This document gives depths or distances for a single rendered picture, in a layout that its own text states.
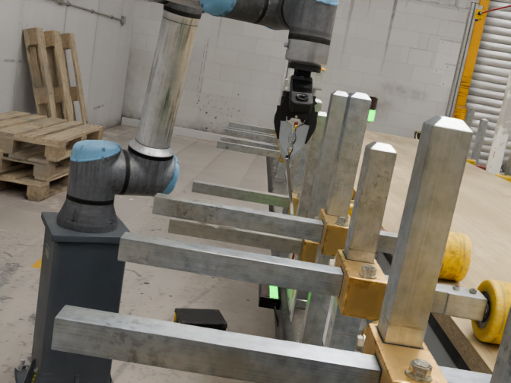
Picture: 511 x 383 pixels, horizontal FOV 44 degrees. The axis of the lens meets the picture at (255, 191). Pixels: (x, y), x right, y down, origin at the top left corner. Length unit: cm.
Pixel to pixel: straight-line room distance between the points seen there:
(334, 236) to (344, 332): 20
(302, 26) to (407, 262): 83
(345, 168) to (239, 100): 818
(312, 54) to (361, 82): 788
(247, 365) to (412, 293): 16
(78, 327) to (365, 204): 41
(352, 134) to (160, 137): 107
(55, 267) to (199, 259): 127
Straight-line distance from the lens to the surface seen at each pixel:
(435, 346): 113
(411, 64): 928
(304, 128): 134
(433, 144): 55
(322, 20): 133
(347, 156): 105
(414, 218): 56
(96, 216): 202
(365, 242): 82
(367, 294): 77
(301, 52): 132
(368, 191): 81
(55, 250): 201
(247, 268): 78
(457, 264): 107
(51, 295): 206
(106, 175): 200
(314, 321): 112
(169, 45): 195
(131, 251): 79
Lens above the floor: 119
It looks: 11 degrees down
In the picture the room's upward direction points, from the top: 10 degrees clockwise
